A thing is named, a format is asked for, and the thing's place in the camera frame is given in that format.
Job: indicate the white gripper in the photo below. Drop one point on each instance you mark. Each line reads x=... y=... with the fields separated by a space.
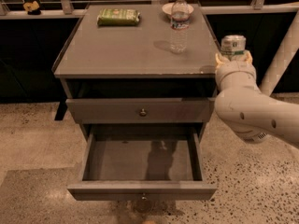
x=234 y=67

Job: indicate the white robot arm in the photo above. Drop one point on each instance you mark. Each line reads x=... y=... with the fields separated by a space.
x=251 y=113

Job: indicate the closed grey top drawer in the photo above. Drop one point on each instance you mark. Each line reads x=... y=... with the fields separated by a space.
x=160 y=110

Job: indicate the grey three-drawer cabinet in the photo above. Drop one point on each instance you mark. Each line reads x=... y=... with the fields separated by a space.
x=109 y=62

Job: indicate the brass top drawer knob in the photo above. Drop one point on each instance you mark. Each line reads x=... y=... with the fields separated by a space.
x=143 y=112

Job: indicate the open grey middle drawer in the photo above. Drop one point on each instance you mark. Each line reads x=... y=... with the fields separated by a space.
x=122 y=161

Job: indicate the clear plastic water bottle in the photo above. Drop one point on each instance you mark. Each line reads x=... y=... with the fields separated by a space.
x=180 y=20

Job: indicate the white ceramic bowl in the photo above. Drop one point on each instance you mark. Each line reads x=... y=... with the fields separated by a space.
x=166 y=8

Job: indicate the green snack bag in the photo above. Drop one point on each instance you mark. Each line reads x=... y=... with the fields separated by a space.
x=118 y=17

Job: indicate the small yellow black object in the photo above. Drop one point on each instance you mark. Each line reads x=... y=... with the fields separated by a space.
x=32 y=8

